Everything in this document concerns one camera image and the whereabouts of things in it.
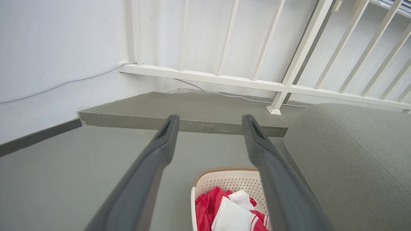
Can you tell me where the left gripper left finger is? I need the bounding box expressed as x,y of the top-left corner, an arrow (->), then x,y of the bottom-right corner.
84,114 -> 180,231

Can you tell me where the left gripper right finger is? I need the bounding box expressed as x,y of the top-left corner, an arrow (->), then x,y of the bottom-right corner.
242,114 -> 336,231

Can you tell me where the cream perforated laundry basket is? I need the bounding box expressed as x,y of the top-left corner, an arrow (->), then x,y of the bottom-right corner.
190,167 -> 273,231

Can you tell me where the red and white garment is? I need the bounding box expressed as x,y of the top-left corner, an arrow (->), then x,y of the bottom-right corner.
195,186 -> 271,231

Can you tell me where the grey fabric sofa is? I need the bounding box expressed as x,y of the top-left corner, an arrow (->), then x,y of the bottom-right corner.
284,103 -> 411,231

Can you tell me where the white metal railing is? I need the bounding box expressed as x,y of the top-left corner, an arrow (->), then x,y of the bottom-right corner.
118,0 -> 411,115

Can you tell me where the black wall baseboard strip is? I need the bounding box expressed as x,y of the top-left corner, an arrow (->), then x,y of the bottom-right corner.
0,118 -> 83,158

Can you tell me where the thin pale grey cable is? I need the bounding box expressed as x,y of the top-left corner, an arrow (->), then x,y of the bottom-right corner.
0,62 -> 309,108

